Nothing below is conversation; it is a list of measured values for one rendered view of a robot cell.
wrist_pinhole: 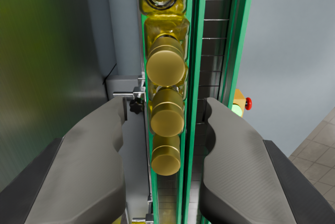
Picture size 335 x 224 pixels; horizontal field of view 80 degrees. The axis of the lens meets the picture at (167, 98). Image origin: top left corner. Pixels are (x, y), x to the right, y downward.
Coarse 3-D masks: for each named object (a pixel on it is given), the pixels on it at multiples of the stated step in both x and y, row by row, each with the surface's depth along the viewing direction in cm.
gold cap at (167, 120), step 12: (156, 96) 23; (168, 96) 21; (180, 96) 23; (156, 108) 20; (168, 108) 19; (180, 108) 21; (156, 120) 20; (168, 120) 20; (180, 120) 20; (156, 132) 20; (168, 132) 20
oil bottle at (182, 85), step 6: (186, 66) 27; (186, 72) 26; (186, 78) 26; (150, 84) 26; (180, 84) 26; (186, 84) 27; (150, 90) 26; (180, 90) 26; (186, 90) 27; (150, 96) 27; (186, 96) 28
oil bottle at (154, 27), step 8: (152, 16) 25; (160, 16) 25; (168, 16) 25; (184, 16) 25; (144, 24) 24; (152, 24) 23; (160, 24) 23; (168, 24) 23; (176, 24) 23; (184, 24) 23; (144, 32) 24; (152, 32) 23; (160, 32) 22; (168, 32) 22; (176, 32) 23; (184, 32) 23; (144, 40) 25; (152, 40) 23; (184, 40) 23; (184, 48) 24; (184, 56) 24
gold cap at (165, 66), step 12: (156, 48) 17; (168, 48) 17; (180, 48) 19; (156, 60) 17; (168, 60) 17; (180, 60) 17; (156, 72) 17; (168, 72) 17; (180, 72) 17; (156, 84) 18; (168, 84) 18
